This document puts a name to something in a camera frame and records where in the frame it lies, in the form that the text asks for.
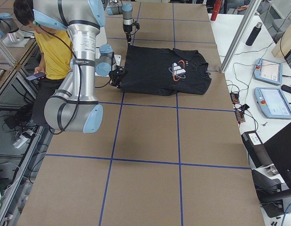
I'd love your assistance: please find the black control box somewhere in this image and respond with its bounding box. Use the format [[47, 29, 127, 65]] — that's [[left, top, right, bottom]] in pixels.
[[241, 130, 273, 169]]

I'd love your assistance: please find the black graphic t-shirt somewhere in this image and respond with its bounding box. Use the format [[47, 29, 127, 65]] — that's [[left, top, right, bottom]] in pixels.
[[119, 46, 212, 96]]

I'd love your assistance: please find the white power strip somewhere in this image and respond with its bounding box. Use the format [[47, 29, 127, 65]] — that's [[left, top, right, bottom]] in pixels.
[[13, 131, 33, 149]]

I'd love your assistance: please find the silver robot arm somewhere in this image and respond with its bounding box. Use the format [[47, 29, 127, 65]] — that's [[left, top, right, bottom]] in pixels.
[[106, 2, 140, 46], [33, 0, 126, 133]]

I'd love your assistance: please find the red bottle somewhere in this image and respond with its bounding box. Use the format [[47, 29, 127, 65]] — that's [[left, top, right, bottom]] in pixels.
[[210, 0, 223, 21]]

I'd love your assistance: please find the black bottle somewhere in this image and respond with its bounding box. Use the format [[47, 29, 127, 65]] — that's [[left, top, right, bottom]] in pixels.
[[245, 22, 263, 46]]

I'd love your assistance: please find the blue teach pendant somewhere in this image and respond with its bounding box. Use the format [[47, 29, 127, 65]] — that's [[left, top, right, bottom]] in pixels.
[[253, 58, 283, 86], [254, 87, 291, 119]]

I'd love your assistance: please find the near blue teach pendant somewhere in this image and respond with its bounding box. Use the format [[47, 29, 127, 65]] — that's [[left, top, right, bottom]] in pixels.
[[254, 87, 291, 119]]

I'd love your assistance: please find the smartphone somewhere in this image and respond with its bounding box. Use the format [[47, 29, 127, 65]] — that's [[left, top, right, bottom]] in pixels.
[[26, 72, 46, 81]]

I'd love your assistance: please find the aluminium frame post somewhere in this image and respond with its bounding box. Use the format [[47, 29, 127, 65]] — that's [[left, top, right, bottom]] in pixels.
[[220, 0, 261, 73]]

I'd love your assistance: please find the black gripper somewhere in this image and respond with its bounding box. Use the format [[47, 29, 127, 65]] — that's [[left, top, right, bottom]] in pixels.
[[123, 24, 137, 46], [109, 65, 127, 89]]

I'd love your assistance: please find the black monitor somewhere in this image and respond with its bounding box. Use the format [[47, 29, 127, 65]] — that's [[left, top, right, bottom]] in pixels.
[[264, 126, 291, 188]]

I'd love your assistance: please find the person in yellow shirt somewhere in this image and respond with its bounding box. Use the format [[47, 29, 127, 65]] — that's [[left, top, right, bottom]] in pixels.
[[13, 0, 72, 127]]

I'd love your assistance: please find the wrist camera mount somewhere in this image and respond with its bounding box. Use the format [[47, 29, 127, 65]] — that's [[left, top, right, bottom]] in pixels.
[[132, 21, 140, 30]]

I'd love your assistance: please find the far blue teach pendant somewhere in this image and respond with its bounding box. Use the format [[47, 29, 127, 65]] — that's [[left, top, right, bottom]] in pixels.
[[253, 58, 283, 86]]

